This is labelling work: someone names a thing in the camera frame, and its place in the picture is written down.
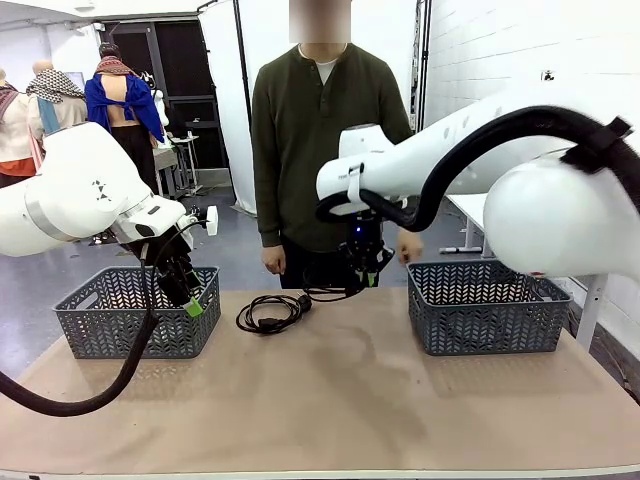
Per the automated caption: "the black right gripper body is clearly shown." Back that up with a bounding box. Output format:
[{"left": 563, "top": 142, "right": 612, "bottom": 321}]
[{"left": 339, "top": 214, "right": 396, "bottom": 271}]

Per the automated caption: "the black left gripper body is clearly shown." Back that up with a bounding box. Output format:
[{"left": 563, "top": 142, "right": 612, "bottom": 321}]
[{"left": 117, "top": 227, "right": 194, "bottom": 284}]

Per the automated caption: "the black cable with small connector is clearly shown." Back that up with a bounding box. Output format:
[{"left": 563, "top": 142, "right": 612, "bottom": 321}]
[{"left": 299, "top": 267, "right": 366, "bottom": 301}]

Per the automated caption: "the person's right forearm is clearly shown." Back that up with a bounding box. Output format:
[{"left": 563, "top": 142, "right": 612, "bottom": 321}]
[{"left": 254, "top": 164, "right": 285, "bottom": 250}]

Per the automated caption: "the person's left hand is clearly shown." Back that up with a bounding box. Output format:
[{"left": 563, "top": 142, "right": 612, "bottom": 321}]
[{"left": 397, "top": 238, "right": 425, "bottom": 264}]

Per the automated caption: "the person's right hand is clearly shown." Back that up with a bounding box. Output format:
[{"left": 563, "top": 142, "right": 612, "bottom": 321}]
[{"left": 262, "top": 244, "right": 287, "bottom": 275}]

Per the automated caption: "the grey plastic mesh basket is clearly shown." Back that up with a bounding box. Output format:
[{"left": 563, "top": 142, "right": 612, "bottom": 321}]
[
  {"left": 406, "top": 257, "right": 574, "bottom": 357},
  {"left": 52, "top": 265, "right": 222, "bottom": 360}
]

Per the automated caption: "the grey background desk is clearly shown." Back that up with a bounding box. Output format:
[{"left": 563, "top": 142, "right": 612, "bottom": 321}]
[{"left": 154, "top": 132, "right": 201, "bottom": 199}]

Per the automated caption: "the white table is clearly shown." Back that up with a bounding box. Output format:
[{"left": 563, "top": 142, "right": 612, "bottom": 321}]
[{"left": 444, "top": 192, "right": 640, "bottom": 351}]

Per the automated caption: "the person in green shirt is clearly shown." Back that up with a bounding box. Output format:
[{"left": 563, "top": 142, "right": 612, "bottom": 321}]
[{"left": 251, "top": 0, "right": 416, "bottom": 290}]

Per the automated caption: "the left arm black braided sleeve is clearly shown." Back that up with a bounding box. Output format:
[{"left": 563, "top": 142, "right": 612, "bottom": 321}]
[{"left": 0, "top": 249, "right": 161, "bottom": 419}]

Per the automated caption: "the arm black braided sleeve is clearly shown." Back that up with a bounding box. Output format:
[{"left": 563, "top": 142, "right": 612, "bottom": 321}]
[
  {"left": 0, "top": 249, "right": 161, "bottom": 419},
  {"left": 314, "top": 105, "right": 640, "bottom": 234}
]

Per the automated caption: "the mannequin with blue shirt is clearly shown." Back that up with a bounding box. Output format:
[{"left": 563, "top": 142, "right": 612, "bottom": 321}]
[{"left": 84, "top": 42, "right": 169, "bottom": 191}]

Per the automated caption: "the black backdrop panel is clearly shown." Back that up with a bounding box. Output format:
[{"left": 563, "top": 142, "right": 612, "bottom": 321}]
[{"left": 107, "top": 19, "right": 229, "bottom": 171}]

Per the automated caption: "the right arm black braided sleeve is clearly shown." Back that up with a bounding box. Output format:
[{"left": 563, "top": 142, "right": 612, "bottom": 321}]
[{"left": 314, "top": 105, "right": 640, "bottom": 234}]

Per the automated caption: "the black stand pole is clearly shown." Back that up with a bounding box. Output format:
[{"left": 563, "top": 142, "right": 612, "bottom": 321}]
[
  {"left": 231, "top": 0, "right": 259, "bottom": 214},
  {"left": 409, "top": 0, "right": 432, "bottom": 131}
]

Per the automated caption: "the mannequin with orange skirt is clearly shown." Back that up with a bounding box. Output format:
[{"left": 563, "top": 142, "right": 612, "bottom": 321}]
[{"left": 0, "top": 67, "right": 46, "bottom": 189}]

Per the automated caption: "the mannequin with patterned scarf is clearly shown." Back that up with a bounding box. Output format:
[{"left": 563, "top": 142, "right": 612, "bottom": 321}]
[{"left": 25, "top": 59, "right": 89, "bottom": 136}]

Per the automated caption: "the white partition panel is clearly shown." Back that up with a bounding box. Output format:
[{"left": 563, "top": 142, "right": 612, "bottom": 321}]
[{"left": 202, "top": 0, "right": 421, "bottom": 216}]

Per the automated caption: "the thin black camera cable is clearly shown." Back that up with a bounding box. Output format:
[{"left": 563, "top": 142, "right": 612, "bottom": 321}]
[{"left": 149, "top": 219, "right": 211, "bottom": 281}]

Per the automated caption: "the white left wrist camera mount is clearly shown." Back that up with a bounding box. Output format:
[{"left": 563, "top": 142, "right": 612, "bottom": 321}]
[{"left": 197, "top": 204, "right": 221, "bottom": 237}]

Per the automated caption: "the black power cable with plug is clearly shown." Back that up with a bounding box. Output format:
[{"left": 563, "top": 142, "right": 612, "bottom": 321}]
[{"left": 234, "top": 293, "right": 314, "bottom": 337}]

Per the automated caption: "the aluminium table frame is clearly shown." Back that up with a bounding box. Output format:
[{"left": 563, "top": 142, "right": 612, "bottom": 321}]
[{"left": 0, "top": 467, "right": 640, "bottom": 480}]

